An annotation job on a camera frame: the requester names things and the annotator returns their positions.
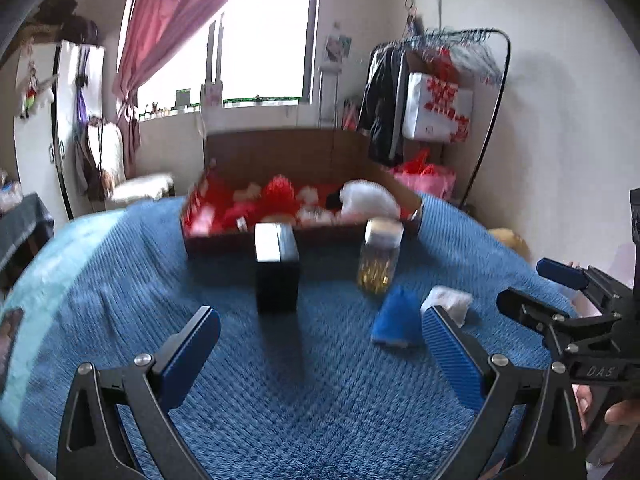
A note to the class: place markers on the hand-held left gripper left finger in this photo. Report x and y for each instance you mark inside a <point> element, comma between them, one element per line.
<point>192,350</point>

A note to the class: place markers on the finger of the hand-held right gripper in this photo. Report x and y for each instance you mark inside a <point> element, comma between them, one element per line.
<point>525,307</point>
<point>557,271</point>

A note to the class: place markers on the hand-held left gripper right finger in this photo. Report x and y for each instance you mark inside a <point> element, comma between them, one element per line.
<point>452,355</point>

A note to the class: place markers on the red yarn skein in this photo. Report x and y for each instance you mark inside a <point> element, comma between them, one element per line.
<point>235,215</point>

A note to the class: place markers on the white fluffy yarn ball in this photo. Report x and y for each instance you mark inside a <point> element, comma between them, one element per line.
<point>370,200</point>

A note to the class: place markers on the cardboard box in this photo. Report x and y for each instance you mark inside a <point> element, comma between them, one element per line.
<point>280,152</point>

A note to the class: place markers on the black soft item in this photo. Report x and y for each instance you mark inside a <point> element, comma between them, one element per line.
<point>334,199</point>

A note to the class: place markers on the person's right hand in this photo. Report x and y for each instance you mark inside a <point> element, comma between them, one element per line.
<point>620,414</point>

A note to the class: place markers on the white folded cloth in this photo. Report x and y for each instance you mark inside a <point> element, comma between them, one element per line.
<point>450,302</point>

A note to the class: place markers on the tan plush toy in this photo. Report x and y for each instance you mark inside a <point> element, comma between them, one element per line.
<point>510,242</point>

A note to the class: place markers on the black rectangular box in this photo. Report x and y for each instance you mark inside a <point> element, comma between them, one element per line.
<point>277,285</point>

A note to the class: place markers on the glass jar with gold contents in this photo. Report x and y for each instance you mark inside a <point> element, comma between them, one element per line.
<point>377,265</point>

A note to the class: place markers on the blue knitted blanket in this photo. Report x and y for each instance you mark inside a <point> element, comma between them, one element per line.
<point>310,400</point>

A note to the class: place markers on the pink plastic bag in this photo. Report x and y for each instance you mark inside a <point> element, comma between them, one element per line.
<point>430,182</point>

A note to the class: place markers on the black clothes rack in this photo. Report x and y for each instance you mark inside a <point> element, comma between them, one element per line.
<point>492,127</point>

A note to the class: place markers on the teal bed sheet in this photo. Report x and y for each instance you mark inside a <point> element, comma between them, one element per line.
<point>45,280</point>

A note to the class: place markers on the white covered chair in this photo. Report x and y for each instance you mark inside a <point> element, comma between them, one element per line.
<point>145,185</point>

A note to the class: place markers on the red pompom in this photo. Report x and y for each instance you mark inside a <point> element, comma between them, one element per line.
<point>277,192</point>

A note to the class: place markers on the printed picture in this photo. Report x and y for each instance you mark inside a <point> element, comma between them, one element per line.
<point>11,335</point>

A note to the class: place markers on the white bag with red print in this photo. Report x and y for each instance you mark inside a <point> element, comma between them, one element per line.
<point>430,120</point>

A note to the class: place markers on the dark table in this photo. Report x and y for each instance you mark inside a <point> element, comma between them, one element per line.
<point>20,225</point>

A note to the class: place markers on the dark hanging jackets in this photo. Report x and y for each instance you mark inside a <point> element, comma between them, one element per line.
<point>382,110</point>

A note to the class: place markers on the clear plastic bags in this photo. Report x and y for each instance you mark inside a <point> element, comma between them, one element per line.
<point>10,190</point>

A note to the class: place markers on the white wardrobe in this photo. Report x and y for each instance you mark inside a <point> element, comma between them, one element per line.
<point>37,160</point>

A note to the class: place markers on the pink standing card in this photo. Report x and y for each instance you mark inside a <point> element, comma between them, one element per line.
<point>212,95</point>

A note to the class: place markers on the hanging plush toy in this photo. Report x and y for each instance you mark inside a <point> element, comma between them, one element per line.
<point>35,97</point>

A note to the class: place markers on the white stand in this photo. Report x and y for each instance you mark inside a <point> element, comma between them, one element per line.
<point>330,70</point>

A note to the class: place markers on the window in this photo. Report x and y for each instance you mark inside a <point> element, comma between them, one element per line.
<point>270,40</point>

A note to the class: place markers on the pink curtain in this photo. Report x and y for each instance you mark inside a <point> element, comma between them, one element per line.
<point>165,20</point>

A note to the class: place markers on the dark brown bag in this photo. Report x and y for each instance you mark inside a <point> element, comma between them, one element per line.
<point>65,15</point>

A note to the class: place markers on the wall poster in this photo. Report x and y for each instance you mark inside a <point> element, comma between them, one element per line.
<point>337,49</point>

